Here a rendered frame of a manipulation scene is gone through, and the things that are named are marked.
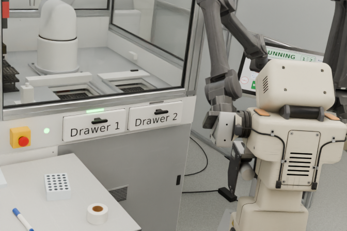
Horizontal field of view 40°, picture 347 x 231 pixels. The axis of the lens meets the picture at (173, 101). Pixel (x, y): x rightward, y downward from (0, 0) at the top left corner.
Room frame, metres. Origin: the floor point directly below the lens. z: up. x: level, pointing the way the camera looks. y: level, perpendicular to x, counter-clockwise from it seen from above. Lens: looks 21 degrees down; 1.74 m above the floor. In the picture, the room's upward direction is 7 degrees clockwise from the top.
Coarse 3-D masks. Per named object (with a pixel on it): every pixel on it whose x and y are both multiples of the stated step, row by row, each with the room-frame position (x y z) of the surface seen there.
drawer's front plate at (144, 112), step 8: (160, 104) 2.07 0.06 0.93; (168, 104) 2.09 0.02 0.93; (176, 104) 2.11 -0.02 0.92; (136, 112) 1.98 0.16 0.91; (144, 112) 2.01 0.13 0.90; (152, 112) 2.04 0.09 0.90; (168, 112) 2.09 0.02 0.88; (176, 112) 2.12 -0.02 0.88; (152, 120) 2.04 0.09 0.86; (168, 120) 2.09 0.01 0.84; (176, 120) 2.12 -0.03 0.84; (128, 128) 1.98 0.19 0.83; (136, 128) 1.99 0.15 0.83; (144, 128) 2.02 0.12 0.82
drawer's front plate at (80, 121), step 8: (96, 112) 1.88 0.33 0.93; (104, 112) 1.89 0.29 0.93; (112, 112) 1.91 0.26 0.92; (120, 112) 1.93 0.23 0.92; (64, 120) 1.78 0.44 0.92; (72, 120) 1.80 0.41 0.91; (80, 120) 1.82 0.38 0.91; (88, 120) 1.84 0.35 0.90; (112, 120) 1.91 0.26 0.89; (120, 120) 1.94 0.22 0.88; (64, 128) 1.78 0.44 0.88; (72, 128) 1.80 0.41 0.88; (80, 128) 1.82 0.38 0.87; (88, 128) 1.84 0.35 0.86; (96, 128) 1.87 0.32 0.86; (112, 128) 1.91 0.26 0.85; (120, 128) 1.94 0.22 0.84; (64, 136) 1.78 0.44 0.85; (80, 136) 1.82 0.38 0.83; (88, 136) 1.85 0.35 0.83; (96, 136) 1.87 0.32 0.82
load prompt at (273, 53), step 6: (270, 48) 2.44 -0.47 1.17; (270, 54) 2.42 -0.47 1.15; (276, 54) 2.41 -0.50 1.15; (282, 54) 2.41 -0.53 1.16; (288, 54) 2.41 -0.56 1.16; (294, 54) 2.40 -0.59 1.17; (300, 54) 2.40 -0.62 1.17; (300, 60) 2.37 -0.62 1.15; (306, 60) 2.37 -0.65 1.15; (312, 60) 2.37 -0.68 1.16
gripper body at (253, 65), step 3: (252, 60) 2.15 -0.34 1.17; (255, 60) 2.10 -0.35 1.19; (267, 60) 2.09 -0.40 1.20; (252, 63) 2.14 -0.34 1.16; (255, 63) 2.12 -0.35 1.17; (264, 63) 2.07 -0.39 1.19; (249, 66) 2.13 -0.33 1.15; (252, 66) 2.13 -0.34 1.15; (255, 66) 2.13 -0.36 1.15; (258, 66) 2.10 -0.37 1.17; (261, 66) 2.09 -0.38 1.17; (264, 66) 2.09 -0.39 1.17; (255, 69) 2.12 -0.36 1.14; (258, 69) 2.12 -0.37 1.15; (261, 69) 2.11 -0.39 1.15
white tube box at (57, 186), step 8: (48, 176) 1.54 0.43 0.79; (56, 176) 1.54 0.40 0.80; (64, 176) 1.54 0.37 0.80; (48, 184) 1.48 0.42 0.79; (56, 184) 1.48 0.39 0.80; (64, 184) 1.49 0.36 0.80; (48, 192) 1.43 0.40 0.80; (56, 192) 1.44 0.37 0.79; (64, 192) 1.45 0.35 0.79; (48, 200) 1.43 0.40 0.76
